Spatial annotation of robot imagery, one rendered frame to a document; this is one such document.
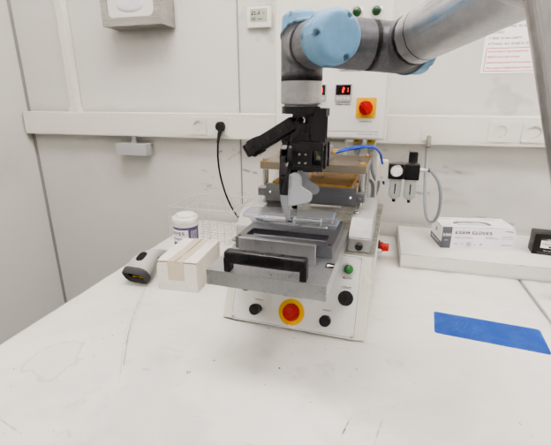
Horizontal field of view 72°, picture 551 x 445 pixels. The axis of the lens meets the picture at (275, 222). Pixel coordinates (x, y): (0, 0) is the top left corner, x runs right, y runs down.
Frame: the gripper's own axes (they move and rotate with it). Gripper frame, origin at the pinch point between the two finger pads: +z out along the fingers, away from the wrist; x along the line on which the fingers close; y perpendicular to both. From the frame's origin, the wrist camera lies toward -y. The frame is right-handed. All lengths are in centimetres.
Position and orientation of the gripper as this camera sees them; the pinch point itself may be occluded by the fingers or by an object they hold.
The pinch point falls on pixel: (289, 209)
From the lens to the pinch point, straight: 76.9
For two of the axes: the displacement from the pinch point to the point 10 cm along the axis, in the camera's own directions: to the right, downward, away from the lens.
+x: 3.0, -2.9, 9.1
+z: 0.0, 9.5, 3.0
